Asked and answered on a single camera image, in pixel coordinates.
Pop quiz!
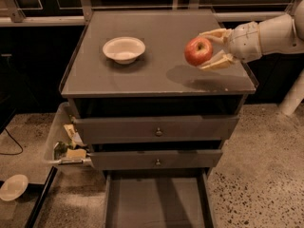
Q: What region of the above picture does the cream wrapper in bin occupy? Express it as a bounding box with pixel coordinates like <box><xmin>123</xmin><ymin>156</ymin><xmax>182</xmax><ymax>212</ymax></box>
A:
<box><xmin>64</xmin><ymin>124</ymin><xmax>83</xmax><ymax>146</ymax></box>

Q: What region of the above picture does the clear plastic bin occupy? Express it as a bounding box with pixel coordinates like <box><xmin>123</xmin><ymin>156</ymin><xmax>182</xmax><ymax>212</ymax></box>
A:
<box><xmin>44</xmin><ymin>103</ymin><xmax>92</xmax><ymax>168</ymax></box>

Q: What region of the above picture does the metal railing frame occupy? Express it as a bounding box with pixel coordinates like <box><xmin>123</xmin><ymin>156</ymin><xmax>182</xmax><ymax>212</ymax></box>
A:
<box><xmin>0</xmin><ymin>0</ymin><xmax>302</xmax><ymax>27</ymax></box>

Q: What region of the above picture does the green item in bin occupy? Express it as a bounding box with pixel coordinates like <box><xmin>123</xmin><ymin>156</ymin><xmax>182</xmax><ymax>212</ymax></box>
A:
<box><xmin>53</xmin><ymin>142</ymin><xmax>72</xmax><ymax>160</ymax></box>

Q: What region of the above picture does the bottom grey drawer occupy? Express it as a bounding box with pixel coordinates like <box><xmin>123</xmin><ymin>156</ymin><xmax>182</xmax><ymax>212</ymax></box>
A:
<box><xmin>103</xmin><ymin>169</ymin><xmax>218</xmax><ymax>228</ymax></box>

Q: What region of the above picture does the white bowl on counter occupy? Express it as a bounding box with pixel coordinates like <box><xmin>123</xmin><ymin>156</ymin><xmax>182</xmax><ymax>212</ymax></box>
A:
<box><xmin>103</xmin><ymin>37</ymin><xmax>145</xmax><ymax>65</ymax></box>

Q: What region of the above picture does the black cable on floor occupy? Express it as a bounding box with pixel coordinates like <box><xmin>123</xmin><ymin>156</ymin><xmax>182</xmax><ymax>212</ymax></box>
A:
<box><xmin>0</xmin><ymin>127</ymin><xmax>25</xmax><ymax>157</ymax></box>

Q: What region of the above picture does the grey drawer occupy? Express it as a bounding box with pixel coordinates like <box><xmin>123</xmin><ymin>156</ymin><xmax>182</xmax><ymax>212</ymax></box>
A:
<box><xmin>103</xmin><ymin>169</ymin><xmax>218</xmax><ymax>228</ymax></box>
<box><xmin>90</xmin><ymin>149</ymin><xmax>222</xmax><ymax>170</ymax></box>
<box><xmin>74</xmin><ymin>115</ymin><xmax>238</xmax><ymax>144</ymax></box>

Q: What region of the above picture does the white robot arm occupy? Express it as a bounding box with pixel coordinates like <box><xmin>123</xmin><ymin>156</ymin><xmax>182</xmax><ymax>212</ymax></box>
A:
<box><xmin>199</xmin><ymin>0</ymin><xmax>304</xmax><ymax>70</ymax></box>

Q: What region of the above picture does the middle grey drawer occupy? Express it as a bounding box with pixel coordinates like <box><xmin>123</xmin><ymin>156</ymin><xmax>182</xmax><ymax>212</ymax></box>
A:
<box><xmin>90</xmin><ymin>149</ymin><xmax>222</xmax><ymax>170</ymax></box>

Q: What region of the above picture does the top grey drawer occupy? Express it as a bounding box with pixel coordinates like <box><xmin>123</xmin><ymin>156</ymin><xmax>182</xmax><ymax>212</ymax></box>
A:
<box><xmin>74</xmin><ymin>115</ymin><xmax>238</xmax><ymax>144</ymax></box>

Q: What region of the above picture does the grey drawer cabinet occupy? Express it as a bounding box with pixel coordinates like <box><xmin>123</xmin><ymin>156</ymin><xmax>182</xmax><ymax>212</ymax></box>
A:
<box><xmin>61</xmin><ymin>10</ymin><xmax>257</xmax><ymax>156</ymax></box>

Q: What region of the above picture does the white post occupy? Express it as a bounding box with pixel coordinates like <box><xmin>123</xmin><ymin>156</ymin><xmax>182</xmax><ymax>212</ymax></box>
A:
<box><xmin>278</xmin><ymin>75</ymin><xmax>304</xmax><ymax>116</ymax></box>

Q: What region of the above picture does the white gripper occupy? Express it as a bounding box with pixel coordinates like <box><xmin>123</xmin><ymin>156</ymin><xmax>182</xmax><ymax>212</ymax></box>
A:
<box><xmin>199</xmin><ymin>22</ymin><xmax>262</xmax><ymax>70</ymax></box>

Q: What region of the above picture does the yellow sponge in bin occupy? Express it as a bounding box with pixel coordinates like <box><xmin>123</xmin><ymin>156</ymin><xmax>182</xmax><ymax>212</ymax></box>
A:
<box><xmin>66</xmin><ymin>149</ymin><xmax>86</xmax><ymax>159</ymax></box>

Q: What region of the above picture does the red apple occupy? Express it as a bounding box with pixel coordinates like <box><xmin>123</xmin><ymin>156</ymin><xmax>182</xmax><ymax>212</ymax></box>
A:
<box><xmin>184</xmin><ymin>37</ymin><xmax>213</xmax><ymax>67</ymax></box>

